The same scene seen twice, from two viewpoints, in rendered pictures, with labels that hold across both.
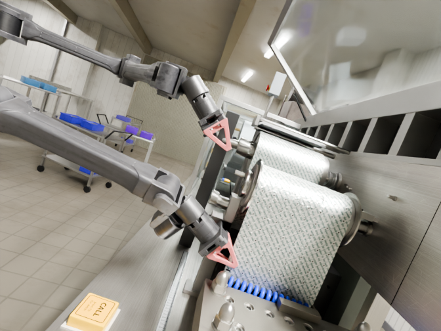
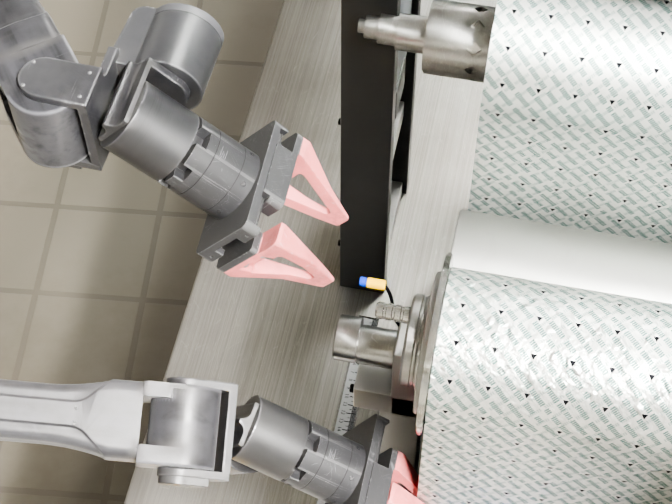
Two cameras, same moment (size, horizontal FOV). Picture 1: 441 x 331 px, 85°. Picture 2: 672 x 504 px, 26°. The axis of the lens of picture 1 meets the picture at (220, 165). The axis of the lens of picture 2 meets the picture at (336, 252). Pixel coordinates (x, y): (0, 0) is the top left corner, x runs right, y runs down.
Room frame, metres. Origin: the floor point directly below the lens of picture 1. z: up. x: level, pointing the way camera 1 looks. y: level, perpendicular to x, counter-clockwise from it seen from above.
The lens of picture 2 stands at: (0.00, -0.16, 2.24)
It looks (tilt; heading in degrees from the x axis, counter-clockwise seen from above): 55 degrees down; 13
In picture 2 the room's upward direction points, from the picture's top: straight up
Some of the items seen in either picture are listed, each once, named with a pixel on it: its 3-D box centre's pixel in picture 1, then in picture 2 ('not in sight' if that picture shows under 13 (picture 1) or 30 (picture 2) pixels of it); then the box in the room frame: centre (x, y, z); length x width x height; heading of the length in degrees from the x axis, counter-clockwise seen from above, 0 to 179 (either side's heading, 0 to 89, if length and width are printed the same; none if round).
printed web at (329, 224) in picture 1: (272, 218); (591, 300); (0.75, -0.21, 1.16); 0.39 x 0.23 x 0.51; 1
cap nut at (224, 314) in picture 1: (226, 315); not in sight; (0.39, -0.10, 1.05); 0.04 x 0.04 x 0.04
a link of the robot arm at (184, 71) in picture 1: (186, 88); (125, 81); (0.67, 0.16, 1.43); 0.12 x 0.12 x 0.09; 89
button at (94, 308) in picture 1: (94, 313); not in sight; (0.45, 0.14, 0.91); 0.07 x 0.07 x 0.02; 1
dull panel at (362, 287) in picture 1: (268, 203); not in sight; (1.70, -0.41, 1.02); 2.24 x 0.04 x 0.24; 1
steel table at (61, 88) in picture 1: (62, 106); not in sight; (7.15, 5.08, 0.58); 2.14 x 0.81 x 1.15; 9
